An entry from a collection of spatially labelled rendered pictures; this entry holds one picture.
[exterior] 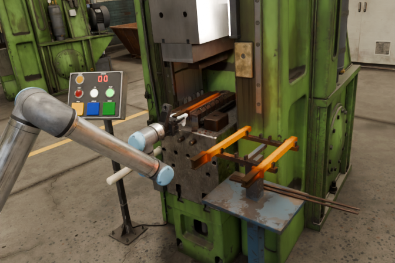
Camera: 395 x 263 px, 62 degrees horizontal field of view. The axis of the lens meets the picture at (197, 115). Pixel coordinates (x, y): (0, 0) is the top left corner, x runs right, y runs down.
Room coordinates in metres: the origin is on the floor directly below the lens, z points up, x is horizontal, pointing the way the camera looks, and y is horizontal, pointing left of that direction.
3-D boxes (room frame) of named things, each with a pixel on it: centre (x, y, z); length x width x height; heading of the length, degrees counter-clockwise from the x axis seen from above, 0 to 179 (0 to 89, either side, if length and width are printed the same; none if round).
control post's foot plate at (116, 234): (1.97, 0.57, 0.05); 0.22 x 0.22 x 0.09; 53
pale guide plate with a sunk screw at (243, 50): (1.61, -0.25, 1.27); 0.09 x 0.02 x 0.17; 53
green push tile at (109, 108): (1.83, 0.51, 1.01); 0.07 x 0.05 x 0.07; 78
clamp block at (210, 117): (1.64, -0.10, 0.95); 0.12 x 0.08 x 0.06; 143
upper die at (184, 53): (1.87, -0.05, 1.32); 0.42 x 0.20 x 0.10; 143
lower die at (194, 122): (1.87, -0.05, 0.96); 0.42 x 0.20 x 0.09; 143
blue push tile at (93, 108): (1.85, 0.60, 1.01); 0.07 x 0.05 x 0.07; 78
